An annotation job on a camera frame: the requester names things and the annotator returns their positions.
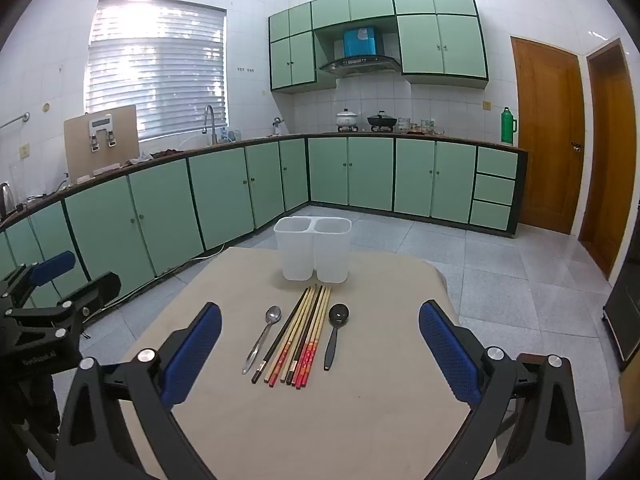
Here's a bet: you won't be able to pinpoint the metal sink faucet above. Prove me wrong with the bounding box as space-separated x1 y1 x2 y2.
202 105 219 147

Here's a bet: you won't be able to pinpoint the metal spoon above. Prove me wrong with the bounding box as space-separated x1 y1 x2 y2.
242 305 283 376

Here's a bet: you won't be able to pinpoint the wooden door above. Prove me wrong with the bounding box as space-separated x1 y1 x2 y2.
510 36 586 235
579 38 638 281

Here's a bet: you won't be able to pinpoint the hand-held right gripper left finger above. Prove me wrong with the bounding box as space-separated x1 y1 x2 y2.
60 302 223 480

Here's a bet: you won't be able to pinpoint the brown wooden board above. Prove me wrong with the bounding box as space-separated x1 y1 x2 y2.
63 104 140 183

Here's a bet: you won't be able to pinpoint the white window blind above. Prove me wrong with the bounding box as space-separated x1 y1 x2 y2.
86 0 228 142

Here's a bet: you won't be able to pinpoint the red patterned wooden chopstick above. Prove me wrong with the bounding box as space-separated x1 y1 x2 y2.
295 285 327 389
303 287 333 388
299 286 330 389

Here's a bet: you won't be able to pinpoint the dark cloth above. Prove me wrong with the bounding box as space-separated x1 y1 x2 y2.
127 149 176 166

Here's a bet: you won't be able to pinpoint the green thermos flask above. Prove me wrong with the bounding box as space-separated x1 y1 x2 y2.
501 106 518 145

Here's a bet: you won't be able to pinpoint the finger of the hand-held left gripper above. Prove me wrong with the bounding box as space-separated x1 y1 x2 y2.
0 250 77 311
5 272 122 341

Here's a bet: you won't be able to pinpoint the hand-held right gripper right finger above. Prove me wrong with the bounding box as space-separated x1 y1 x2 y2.
419 300 588 480

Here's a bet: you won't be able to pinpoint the range hood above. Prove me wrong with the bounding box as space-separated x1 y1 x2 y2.
320 55 402 78

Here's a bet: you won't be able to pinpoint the black appliance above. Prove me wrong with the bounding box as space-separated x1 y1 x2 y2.
602 260 640 373

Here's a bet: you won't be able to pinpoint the black chopstick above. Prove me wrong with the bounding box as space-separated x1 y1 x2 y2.
289 285 323 387
251 287 309 383

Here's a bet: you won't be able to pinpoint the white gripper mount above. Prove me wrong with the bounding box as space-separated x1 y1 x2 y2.
89 116 118 151

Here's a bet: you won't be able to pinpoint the black spoon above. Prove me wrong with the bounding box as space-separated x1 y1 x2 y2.
323 303 350 372

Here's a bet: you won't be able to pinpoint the green base cabinets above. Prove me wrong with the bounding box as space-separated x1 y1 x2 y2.
0 132 529 311

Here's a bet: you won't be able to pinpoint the white double utensil holder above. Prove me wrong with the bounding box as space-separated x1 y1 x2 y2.
273 216 352 284

